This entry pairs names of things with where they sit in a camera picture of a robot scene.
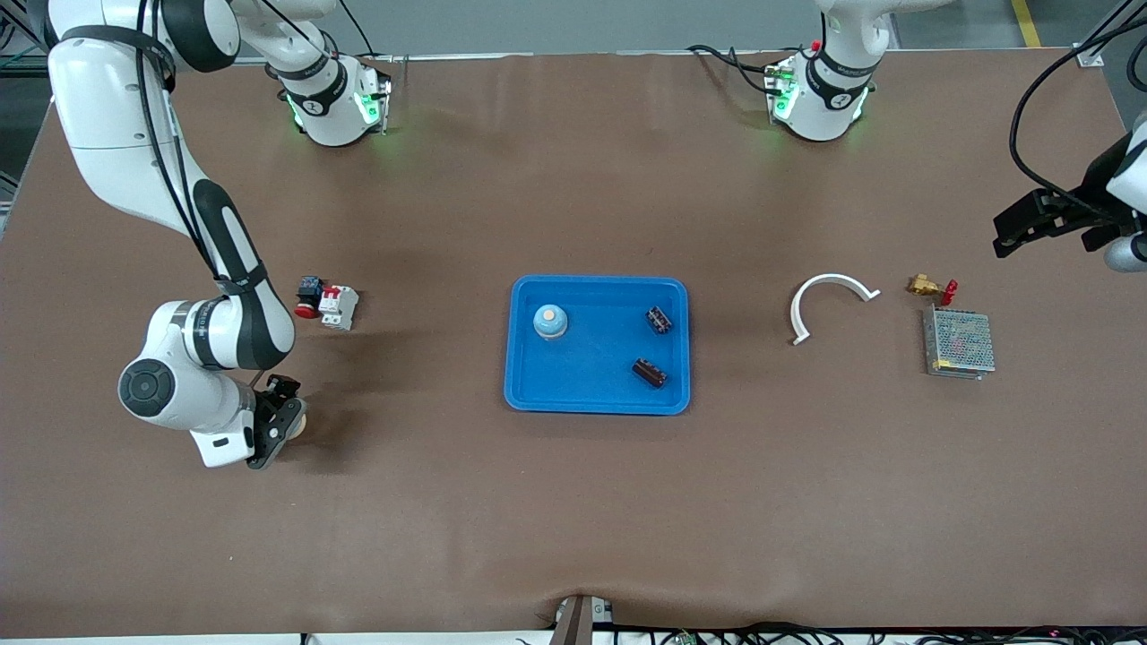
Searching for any aluminium frame with bracket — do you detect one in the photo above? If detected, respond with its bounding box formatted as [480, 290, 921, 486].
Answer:
[0, 0, 47, 73]
[1073, 0, 1147, 69]

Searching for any white circuit breaker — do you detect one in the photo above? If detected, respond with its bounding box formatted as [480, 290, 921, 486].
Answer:
[318, 284, 360, 331]

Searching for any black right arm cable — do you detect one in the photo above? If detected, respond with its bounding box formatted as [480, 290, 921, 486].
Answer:
[134, 0, 302, 400]

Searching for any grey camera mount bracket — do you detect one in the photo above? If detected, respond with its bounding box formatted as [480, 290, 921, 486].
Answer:
[549, 593, 616, 645]

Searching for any brass valve red handle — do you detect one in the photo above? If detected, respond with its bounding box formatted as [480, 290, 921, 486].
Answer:
[906, 274, 960, 305]

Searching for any perforated metal power supply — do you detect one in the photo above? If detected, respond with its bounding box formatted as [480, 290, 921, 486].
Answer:
[922, 305, 997, 381]

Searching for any blue plastic tray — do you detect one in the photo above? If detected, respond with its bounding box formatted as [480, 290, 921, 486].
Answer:
[504, 274, 692, 417]

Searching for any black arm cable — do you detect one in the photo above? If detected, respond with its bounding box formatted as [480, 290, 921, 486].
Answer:
[134, 0, 302, 400]
[1010, 18, 1147, 253]

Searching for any white curved plastic strip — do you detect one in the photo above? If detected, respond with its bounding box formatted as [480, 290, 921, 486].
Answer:
[789, 273, 882, 347]

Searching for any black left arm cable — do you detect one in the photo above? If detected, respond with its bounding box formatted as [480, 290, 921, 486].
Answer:
[1010, 18, 1147, 253]

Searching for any black base cable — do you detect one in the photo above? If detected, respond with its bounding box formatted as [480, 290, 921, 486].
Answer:
[686, 43, 785, 98]

